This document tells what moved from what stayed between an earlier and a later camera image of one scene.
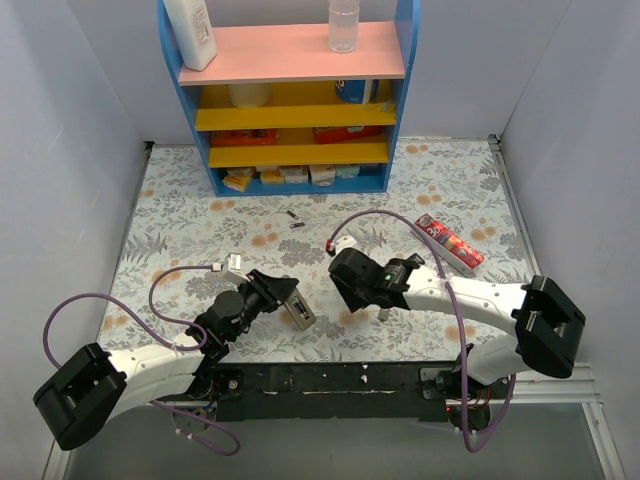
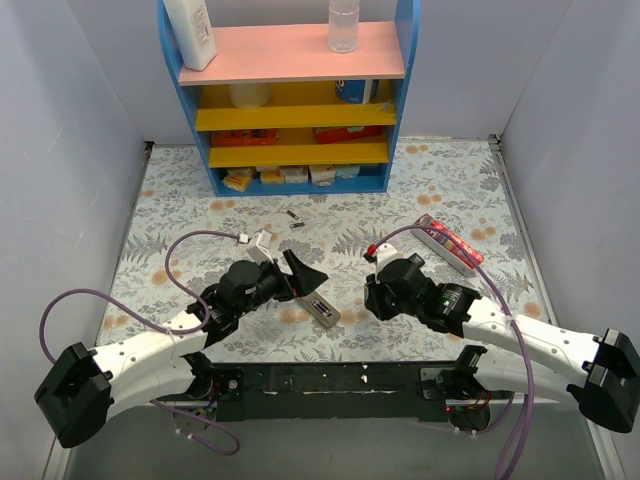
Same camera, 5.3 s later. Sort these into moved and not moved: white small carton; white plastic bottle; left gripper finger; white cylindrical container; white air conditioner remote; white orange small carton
Moved: white air conditioner remote; left gripper finger
Not moved: white small carton; white plastic bottle; white orange small carton; white cylindrical container
